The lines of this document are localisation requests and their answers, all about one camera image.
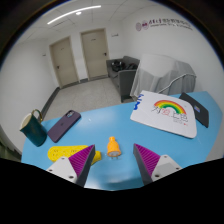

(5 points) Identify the wall logo sign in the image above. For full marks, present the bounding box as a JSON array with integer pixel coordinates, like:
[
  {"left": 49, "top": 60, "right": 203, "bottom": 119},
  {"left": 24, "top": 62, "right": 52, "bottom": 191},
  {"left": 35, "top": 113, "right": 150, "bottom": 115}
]
[{"left": 134, "top": 18, "right": 194, "bottom": 33}]

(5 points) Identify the purple-cased smartphone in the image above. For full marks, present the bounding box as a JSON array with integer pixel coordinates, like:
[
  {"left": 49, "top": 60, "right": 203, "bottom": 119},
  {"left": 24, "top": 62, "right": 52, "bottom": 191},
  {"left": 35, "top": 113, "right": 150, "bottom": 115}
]
[{"left": 46, "top": 109, "right": 82, "bottom": 144}]

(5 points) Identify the dark green mug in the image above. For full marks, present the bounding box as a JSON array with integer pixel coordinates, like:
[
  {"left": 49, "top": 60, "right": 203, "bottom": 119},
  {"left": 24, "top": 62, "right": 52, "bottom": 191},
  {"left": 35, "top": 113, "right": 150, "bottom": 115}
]
[{"left": 19, "top": 108, "right": 48, "bottom": 148}]

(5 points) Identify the black notebook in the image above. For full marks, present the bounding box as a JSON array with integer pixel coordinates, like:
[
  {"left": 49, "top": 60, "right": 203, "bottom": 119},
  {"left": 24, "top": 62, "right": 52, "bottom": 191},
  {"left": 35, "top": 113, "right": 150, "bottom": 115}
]
[{"left": 178, "top": 92, "right": 210, "bottom": 129}]

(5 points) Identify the grey sofa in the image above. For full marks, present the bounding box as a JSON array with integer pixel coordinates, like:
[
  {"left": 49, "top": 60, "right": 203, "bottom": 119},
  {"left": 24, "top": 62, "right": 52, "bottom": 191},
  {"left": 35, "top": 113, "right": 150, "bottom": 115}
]
[{"left": 105, "top": 55, "right": 141, "bottom": 104}]

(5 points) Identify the white rainbow-print mouse pad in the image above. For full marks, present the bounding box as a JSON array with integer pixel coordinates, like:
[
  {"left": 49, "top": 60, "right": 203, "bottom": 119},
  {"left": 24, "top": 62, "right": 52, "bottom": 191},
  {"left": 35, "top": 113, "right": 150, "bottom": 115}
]
[{"left": 129, "top": 89, "right": 198, "bottom": 139}]

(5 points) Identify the black bag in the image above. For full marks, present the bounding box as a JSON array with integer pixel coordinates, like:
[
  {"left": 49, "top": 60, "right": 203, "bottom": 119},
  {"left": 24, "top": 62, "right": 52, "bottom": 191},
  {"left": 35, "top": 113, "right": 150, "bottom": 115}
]
[{"left": 110, "top": 59, "right": 138, "bottom": 73}]

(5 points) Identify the yellow power strip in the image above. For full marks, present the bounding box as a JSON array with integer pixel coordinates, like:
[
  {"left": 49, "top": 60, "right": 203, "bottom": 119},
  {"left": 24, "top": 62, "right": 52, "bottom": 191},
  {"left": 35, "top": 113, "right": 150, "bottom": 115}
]
[{"left": 47, "top": 144, "right": 102, "bottom": 165}]

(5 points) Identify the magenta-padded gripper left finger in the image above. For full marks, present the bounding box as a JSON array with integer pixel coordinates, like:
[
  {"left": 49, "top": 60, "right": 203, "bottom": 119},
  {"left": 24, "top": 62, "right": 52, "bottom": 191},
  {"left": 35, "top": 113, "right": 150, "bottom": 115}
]
[{"left": 45, "top": 143, "right": 97, "bottom": 188}]

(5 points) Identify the beige door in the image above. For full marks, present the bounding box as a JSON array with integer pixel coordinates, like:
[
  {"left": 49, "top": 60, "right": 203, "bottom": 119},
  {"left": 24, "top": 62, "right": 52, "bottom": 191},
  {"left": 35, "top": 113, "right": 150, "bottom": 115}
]
[
  {"left": 49, "top": 36, "right": 80, "bottom": 88},
  {"left": 79, "top": 28, "right": 110, "bottom": 80}
]

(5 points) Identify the long ceiling light strip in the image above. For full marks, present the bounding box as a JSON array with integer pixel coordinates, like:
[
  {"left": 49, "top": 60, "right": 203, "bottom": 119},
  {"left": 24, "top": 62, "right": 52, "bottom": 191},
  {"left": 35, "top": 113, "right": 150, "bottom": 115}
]
[{"left": 46, "top": 4, "right": 103, "bottom": 26}]

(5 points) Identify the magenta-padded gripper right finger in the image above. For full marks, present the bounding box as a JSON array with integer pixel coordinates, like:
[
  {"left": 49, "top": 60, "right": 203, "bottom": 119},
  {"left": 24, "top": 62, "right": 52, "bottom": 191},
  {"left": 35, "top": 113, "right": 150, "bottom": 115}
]
[{"left": 132, "top": 143, "right": 184, "bottom": 186}]

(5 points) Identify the grey cloth-covered equipment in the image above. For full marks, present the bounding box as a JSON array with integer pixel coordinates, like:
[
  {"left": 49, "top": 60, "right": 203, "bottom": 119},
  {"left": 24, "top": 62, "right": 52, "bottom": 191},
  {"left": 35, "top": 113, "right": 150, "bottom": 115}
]
[{"left": 129, "top": 53, "right": 198, "bottom": 99}]

